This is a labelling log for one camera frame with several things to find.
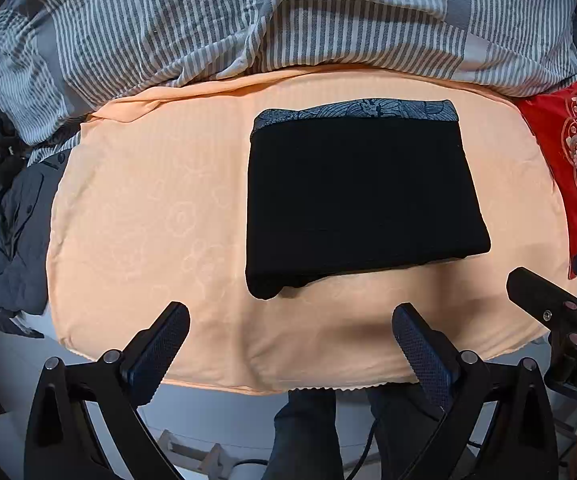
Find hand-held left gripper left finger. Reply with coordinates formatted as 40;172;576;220
23;301;192;480

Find red patterned cushion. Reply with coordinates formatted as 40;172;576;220
515;66;577;281

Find person's left leg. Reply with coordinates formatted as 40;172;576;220
267;387;345;480

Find black pants with patterned waistband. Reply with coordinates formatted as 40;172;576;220
245;99;492;302

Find grey striped blanket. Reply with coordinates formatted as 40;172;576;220
0;0;577;171

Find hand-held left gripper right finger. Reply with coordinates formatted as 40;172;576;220
391;302;560;480

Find white floor bracket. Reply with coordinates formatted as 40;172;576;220
157;429;242;480

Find orange bed sheet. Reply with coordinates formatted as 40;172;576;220
46;62;571;397

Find black cable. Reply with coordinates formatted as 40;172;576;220
351;417;386;480

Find person's legs in dark trousers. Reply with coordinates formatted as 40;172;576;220
367;385;444;480

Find dark grey jacket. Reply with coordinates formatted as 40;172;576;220
0;110;82;336

